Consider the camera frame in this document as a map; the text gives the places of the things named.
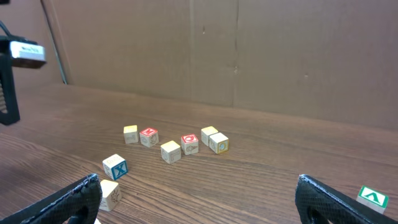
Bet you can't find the green A wooden block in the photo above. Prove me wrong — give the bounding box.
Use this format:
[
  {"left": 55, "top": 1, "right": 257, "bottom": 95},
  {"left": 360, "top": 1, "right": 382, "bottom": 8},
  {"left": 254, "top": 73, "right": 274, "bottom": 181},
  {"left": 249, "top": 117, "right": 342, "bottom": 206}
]
[{"left": 356, "top": 185, "right": 389, "bottom": 214}]

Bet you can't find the plain wooden block centre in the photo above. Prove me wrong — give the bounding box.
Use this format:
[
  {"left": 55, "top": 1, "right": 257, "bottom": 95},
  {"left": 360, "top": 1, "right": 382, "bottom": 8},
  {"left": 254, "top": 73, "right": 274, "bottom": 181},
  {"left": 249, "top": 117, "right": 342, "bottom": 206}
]
[{"left": 160, "top": 141, "right": 182, "bottom": 164}]

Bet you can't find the plain wooden block far left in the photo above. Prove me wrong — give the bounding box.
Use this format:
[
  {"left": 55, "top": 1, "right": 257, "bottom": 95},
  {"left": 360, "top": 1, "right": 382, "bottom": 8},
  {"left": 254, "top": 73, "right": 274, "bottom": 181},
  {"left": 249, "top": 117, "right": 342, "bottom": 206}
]
[{"left": 123, "top": 125, "right": 139, "bottom": 144}]

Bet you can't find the red O wooden block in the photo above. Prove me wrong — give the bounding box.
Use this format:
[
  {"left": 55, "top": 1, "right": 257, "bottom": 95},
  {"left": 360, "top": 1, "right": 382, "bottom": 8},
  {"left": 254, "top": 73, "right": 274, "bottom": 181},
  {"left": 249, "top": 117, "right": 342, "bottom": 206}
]
[{"left": 181, "top": 134, "right": 199, "bottom": 156}]

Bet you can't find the yellow-edged wooden block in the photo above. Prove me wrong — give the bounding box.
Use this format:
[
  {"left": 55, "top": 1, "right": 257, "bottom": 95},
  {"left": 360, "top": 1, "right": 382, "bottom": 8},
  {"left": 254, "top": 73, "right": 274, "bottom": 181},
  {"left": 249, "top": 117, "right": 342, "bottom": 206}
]
[{"left": 209, "top": 133, "right": 229, "bottom": 154}]

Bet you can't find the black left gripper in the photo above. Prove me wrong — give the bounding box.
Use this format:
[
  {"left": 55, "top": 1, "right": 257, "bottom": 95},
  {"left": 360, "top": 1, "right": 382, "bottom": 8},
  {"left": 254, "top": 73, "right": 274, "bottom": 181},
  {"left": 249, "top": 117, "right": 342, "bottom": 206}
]
[{"left": 1, "top": 35, "right": 20, "bottom": 126}]

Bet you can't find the plain wooden block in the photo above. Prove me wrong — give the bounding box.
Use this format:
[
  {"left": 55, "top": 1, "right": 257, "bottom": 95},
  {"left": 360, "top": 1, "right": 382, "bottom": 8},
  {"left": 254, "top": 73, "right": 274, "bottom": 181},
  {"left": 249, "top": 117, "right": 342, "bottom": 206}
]
[
  {"left": 160, "top": 141, "right": 182, "bottom": 164},
  {"left": 123, "top": 125, "right": 139, "bottom": 144},
  {"left": 201, "top": 126, "right": 218, "bottom": 146}
]

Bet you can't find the plain wooden block far back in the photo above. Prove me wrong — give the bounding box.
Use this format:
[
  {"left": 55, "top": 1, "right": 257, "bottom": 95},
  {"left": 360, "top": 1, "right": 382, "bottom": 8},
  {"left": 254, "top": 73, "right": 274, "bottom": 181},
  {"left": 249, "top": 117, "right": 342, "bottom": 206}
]
[{"left": 201, "top": 126, "right": 218, "bottom": 146}]

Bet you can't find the yellow S wooden block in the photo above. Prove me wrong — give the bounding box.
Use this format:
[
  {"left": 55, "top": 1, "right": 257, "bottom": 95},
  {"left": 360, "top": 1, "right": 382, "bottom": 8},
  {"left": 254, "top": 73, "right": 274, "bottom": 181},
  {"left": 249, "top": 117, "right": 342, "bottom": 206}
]
[{"left": 99, "top": 180, "right": 122, "bottom": 212}]

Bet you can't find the red M wooden block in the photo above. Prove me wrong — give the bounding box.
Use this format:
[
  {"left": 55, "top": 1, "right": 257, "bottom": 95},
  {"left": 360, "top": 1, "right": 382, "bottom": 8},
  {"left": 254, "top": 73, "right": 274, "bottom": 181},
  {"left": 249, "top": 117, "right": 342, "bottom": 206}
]
[{"left": 139, "top": 127, "right": 159, "bottom": 147}]

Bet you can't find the blue X B wooden block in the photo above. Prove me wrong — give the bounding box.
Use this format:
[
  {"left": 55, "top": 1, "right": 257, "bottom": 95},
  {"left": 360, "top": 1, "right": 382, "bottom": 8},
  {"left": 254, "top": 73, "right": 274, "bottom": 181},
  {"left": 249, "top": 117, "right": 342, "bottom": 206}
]
[{"left": 103, "top": 154, "right": 128, "bottom": 180}]

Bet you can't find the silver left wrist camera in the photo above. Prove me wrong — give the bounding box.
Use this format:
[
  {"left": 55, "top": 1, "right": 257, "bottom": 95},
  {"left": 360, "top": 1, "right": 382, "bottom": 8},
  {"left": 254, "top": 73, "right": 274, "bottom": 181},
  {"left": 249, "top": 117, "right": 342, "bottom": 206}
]
[{"left": 9, "top": 41, "right": 47, "bottom": 69}]

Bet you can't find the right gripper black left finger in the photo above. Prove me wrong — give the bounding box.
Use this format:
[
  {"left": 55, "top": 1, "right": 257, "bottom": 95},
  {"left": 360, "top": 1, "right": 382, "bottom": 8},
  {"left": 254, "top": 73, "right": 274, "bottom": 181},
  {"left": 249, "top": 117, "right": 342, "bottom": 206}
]
[{"left": 1, "top": 173, "right": 102, "bottom": 224}]

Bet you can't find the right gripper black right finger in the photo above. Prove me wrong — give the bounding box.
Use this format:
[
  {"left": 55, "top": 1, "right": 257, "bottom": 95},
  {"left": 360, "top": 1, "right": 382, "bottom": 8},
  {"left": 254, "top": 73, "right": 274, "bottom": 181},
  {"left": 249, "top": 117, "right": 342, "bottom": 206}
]
[{"left": 295, "top": 174, "right": 397, "bottom": 224}]

